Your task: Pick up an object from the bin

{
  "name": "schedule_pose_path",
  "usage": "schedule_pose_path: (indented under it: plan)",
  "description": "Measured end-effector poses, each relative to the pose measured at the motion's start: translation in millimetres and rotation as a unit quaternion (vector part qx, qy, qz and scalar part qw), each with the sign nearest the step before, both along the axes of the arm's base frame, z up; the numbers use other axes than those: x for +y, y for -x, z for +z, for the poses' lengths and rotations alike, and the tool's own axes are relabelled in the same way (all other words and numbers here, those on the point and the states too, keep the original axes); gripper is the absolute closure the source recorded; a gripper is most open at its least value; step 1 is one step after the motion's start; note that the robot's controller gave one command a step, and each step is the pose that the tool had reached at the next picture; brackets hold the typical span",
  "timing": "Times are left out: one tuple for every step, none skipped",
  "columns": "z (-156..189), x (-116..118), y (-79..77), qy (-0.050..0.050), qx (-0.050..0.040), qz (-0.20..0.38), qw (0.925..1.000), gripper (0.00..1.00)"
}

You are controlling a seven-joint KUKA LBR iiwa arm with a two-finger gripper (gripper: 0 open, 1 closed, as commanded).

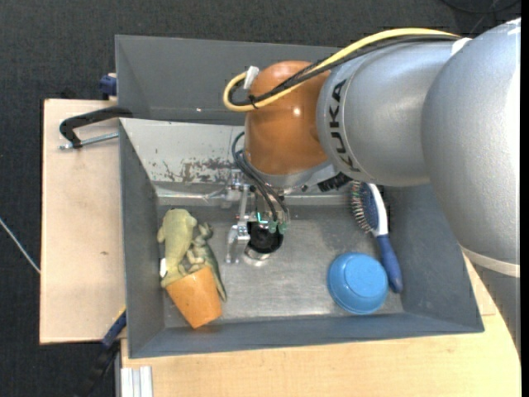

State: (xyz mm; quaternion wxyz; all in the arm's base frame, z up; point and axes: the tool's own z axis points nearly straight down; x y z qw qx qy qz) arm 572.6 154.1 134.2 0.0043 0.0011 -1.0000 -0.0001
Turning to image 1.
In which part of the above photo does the blue bowl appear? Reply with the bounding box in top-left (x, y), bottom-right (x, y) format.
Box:
top-left (326, 251), bottom-right (391, 315)

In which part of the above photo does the orange cup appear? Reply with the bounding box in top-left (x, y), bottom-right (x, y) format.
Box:
top-left (164, 267), bottom-right (224, 330)

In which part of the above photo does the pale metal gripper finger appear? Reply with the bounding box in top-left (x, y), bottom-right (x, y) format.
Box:
top-left (224, 223), bottom-right (251, 265)

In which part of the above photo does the pale wood board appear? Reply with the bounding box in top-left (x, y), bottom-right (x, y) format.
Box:
top-left (39, 98), bottom-right (127, 345)

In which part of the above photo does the blue and white hairbrush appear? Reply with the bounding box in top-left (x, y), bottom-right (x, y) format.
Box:
top-left (348, 181), bottom-right (404, 294)

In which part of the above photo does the pale green toy chameleon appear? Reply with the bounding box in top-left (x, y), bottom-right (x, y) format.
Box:
top-left (156, 208), bottom-right (200, 289)

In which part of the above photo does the grey metal bin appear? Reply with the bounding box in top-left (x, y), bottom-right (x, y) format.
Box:
top-left (114, 34), bottom-right (485, 360)

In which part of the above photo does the dark green toy dinosaur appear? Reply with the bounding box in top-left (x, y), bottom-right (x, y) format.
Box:
top-left (185, 222), bottom-right (229, 304)

